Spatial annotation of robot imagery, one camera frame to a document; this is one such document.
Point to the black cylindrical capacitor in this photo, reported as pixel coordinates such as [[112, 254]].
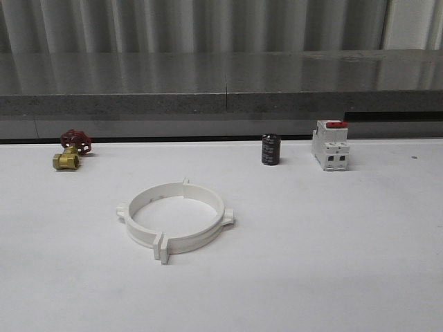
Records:
[[271, 149]]

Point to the grey stone counter ledge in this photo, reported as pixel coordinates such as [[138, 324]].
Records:
[[147, 96]]

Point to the brass valve red handwheel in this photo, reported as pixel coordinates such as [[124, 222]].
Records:
[[75, 144]]

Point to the white circuit breaker red switch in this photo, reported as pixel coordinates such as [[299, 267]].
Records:
[[329, 145]]

